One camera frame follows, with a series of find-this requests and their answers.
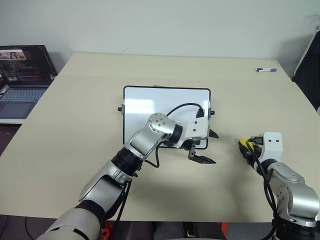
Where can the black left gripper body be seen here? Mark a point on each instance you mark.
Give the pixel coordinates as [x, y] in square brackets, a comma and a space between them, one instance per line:
[191, 142]

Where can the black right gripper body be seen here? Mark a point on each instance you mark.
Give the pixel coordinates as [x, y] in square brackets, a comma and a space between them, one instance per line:
[253, 155]

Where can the yellow whiteboard eraser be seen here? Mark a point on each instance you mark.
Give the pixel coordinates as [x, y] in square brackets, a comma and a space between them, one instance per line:
[242, 143]

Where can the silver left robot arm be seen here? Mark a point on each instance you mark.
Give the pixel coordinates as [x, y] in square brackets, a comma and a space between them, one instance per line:
[155, 132]

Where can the black framed small whiteboard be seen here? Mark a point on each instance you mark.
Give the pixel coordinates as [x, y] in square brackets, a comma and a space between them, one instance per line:
[150, 105]

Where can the dark rounded shape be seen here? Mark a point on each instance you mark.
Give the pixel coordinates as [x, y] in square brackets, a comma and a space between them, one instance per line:
[165, 231]

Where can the white marker purple cap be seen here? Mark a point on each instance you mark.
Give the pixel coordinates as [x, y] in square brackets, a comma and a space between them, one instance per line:
[266, 70]

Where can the black panel white edge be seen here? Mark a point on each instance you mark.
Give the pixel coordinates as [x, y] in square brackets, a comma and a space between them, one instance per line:
[308, 72]

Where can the open grey laptop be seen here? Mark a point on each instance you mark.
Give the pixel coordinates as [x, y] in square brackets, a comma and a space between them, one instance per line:
[22, 82]

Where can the white side desk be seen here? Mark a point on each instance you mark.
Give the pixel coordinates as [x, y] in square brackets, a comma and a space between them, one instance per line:
[10, 121]

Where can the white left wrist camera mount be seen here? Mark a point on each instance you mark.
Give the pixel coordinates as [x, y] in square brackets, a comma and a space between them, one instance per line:
[197, 128]

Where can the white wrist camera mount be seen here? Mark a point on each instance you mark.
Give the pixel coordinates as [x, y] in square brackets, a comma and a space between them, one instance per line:
[197, 128]
[272, 146]

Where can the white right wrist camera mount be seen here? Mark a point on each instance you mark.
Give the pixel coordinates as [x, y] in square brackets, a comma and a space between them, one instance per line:
[272, 146]

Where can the red frame part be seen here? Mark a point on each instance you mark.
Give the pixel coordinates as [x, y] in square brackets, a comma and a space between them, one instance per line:
[107, 231]
[224, 231]

